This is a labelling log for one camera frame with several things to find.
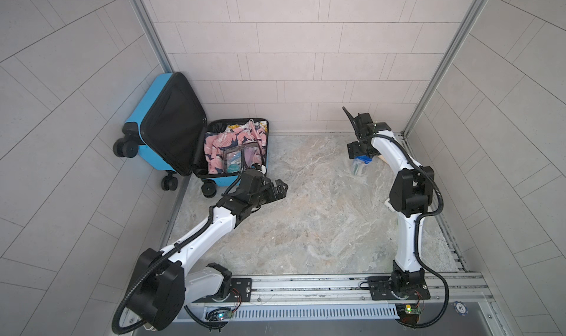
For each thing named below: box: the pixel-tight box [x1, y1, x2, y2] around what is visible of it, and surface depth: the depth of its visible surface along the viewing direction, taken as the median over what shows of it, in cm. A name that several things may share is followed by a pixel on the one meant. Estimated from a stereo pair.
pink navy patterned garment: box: [204, 122, 267, 174], surface depth 104 cm
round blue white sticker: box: [453, 300, 468, 317], surface depth 69 cm
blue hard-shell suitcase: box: [112, 71, 269, 198], surface depth 94 cm
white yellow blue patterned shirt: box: [225, 120, 268, 134], surface depth 111 cm
